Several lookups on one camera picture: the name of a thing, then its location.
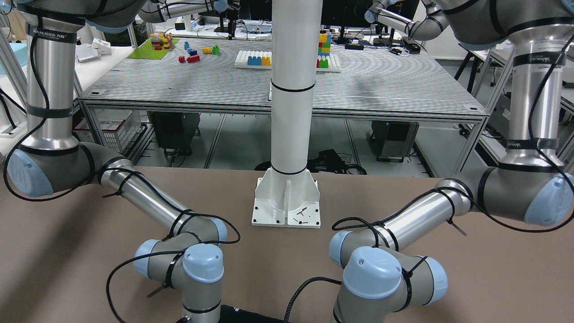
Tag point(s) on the green lego baseplate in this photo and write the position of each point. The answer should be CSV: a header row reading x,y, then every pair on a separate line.
x,y
148,51

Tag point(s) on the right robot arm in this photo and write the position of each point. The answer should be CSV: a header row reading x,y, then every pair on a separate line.
x,y
49,159

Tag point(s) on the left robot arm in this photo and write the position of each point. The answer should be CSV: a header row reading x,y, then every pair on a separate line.
x,y
527,185

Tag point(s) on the black t-shirt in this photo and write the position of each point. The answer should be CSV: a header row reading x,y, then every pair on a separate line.
x,y
231,314

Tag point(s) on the white block tray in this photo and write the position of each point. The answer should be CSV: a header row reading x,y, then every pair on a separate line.
x,y
259,59

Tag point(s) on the white plastic basket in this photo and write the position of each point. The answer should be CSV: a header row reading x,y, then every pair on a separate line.
x,y
118,127

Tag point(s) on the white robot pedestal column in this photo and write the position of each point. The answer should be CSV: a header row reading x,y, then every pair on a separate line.
x,y
287,195

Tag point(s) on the striped work table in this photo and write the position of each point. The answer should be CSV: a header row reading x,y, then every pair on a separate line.
x,y
373,84

